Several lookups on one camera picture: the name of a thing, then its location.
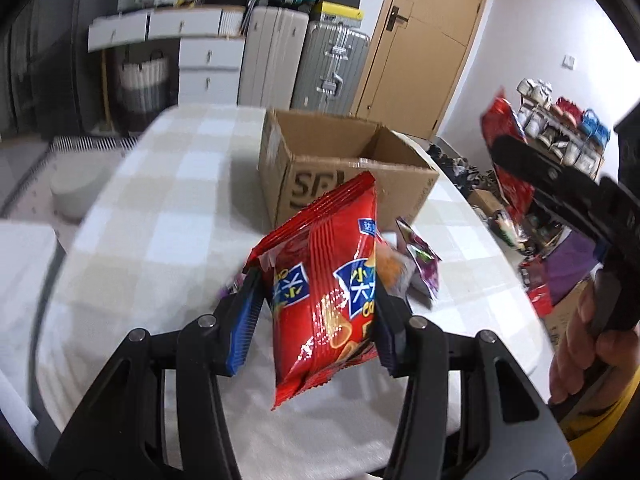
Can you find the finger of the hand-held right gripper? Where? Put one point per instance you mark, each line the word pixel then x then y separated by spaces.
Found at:
pixel 540 170

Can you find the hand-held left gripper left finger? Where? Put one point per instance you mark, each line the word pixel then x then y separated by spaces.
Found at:
pixel 244 322

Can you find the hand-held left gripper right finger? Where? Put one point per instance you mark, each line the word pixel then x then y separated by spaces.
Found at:
pixel 385 347

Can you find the red snack packet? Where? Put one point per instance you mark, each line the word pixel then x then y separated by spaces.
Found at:
pixel 500 122
pixel 325 285

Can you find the clear packet of orange snacks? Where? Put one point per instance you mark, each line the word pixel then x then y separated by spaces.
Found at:
pixel 392 265

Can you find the purple snack packet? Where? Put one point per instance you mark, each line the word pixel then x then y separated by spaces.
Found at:
pixel 425 270

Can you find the brown cardboard box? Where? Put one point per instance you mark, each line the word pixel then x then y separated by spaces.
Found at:
pixel 310 180

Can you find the person's right hand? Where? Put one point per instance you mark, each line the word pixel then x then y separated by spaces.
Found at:
pixel 570 355

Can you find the shoe rack with shoes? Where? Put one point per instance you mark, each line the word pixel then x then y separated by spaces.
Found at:
pixel 555 120

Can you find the purple cloth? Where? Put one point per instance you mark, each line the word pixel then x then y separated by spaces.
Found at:
pixel 570 270

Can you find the small cardboard box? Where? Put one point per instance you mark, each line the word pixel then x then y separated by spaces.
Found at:
pixel 485 202

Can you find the pile of dark shoes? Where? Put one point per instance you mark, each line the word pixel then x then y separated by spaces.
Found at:
pixel 460 170

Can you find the checked tablecloth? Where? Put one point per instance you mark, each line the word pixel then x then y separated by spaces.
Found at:
pixel 165 210

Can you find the wooden door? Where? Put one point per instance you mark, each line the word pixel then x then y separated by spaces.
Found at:
pixel 425 50

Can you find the grey round stool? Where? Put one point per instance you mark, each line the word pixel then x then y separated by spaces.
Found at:
pixel 85 185

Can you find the silver suitcase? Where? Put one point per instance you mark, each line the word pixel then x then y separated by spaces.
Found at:
pixel 325 60

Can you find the striped laundry basket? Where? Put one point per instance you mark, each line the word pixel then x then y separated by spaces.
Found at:
pixel 142 85

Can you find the yellow and black box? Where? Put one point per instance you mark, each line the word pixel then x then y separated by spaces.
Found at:
pixel 335 10

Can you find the beige suitcase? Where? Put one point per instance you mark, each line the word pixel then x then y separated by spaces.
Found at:
pixel 270 55

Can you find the white drawer cabinet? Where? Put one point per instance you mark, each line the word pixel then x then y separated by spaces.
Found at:
pixel 210 55

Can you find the grey wardrobe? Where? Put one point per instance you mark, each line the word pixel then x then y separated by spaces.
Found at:
pixel 50 50

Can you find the white light switch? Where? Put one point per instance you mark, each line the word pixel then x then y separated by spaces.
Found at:
pixel 569 61

